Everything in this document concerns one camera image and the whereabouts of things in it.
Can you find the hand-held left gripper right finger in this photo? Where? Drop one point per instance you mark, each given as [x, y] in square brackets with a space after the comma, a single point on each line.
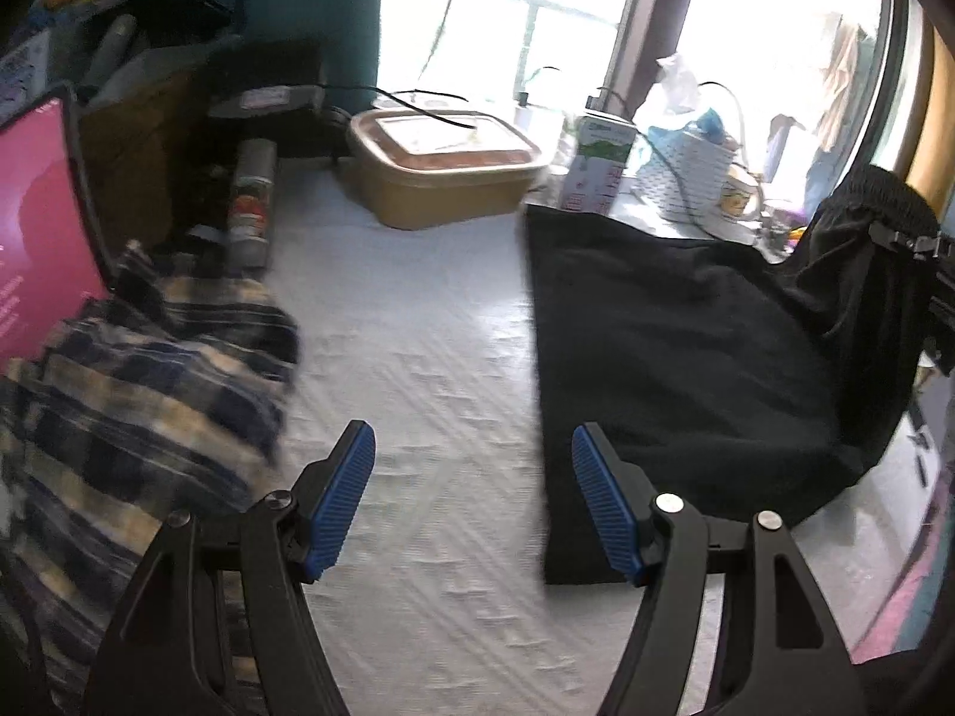
[608, 507]

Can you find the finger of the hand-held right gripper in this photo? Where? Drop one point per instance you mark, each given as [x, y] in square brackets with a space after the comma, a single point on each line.
[906, 240]

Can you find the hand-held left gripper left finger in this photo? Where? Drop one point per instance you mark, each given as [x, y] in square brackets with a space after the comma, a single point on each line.
[339, 500]

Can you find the black pants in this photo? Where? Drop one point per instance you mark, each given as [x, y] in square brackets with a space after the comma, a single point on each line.
[671, 358]

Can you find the yellow curtain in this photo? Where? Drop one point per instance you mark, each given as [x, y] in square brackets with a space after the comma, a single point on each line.
[929, 112]

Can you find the white textured table cover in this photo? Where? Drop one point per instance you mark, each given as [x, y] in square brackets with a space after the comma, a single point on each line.
[433, 388]

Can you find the white bear mug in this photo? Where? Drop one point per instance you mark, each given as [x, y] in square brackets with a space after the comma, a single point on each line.
[738, 198]

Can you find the hanging clothes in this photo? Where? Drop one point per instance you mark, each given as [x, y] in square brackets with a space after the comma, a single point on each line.
[843, 74]

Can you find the plaid cloth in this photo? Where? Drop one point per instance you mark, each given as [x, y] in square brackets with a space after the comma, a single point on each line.
[149, 403]

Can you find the white plastic basket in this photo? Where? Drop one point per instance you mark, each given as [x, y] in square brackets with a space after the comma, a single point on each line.
[694, 171]

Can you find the blue item in basket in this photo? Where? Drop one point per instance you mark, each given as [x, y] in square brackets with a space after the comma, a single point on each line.
[709, 123]

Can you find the white tissue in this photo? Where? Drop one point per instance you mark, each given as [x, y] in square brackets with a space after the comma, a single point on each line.
[679, 82]

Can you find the dark cylindrical can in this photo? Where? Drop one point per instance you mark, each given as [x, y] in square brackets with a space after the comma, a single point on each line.
[250, 201]

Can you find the white green milk carton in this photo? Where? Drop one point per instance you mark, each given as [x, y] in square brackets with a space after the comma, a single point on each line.
[597, 164]

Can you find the beige lidded box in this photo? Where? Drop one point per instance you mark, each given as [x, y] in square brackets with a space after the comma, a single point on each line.
[440, 179]

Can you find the brown cardboard box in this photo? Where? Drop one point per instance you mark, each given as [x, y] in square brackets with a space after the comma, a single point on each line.
[142, 142]

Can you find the tablet with red screen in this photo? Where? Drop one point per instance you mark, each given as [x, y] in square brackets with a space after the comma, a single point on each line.
[37, 224]

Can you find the black round container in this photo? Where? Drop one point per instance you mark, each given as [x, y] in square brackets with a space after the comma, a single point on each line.
[268, 89]

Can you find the teal curtain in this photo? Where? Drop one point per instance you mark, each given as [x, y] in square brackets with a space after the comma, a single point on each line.
[298, 7]

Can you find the desk lamp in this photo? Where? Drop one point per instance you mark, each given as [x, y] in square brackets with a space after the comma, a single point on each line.
[448, 0]

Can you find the white printed box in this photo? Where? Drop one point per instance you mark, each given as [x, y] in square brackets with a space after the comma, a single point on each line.
[22, 71]

